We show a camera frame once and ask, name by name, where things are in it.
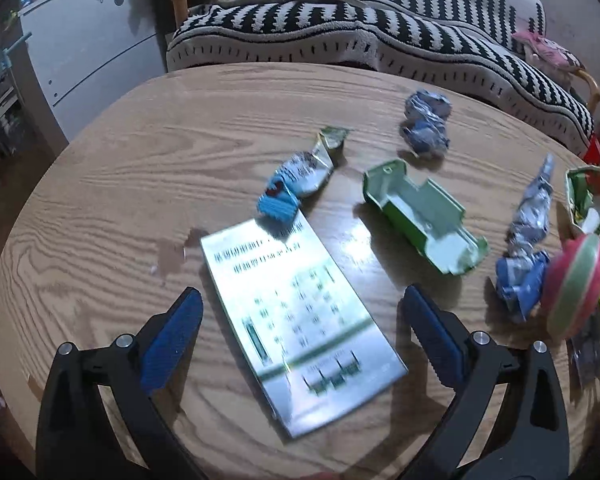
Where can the black and white striped blanket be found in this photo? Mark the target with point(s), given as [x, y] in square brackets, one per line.
[380, 25]

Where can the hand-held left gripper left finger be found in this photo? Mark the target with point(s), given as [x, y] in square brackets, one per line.
[172, 340]

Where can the silver carton sheet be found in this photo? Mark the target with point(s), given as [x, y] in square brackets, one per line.
[300, 320]

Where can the white dresser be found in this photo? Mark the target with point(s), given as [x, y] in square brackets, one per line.
[90, 45]

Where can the blue and white candy wrapper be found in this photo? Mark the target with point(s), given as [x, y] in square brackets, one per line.
[300, 175]

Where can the crumpled blue wrapper ball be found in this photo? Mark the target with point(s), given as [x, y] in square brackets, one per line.
[425, 122]

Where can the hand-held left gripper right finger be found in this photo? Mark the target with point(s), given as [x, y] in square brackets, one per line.
[432, 332]

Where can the twisted blue silver wrapper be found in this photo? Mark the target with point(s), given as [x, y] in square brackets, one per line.
[527, 215]

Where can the cluttered shelf rack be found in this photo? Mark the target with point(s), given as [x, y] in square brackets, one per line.
[2, 110]

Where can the green and white torn box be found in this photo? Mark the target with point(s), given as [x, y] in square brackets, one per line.
[577, 195]

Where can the pink and green round toy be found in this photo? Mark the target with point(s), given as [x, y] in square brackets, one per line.
[572, 285]

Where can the dark foil wrapper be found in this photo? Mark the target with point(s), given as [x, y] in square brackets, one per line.
[587, 350]

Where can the red plastic bag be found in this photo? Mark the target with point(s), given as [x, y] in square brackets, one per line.
[594, 150]

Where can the pink patterned cloth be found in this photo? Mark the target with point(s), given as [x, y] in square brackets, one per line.
[545, 50]

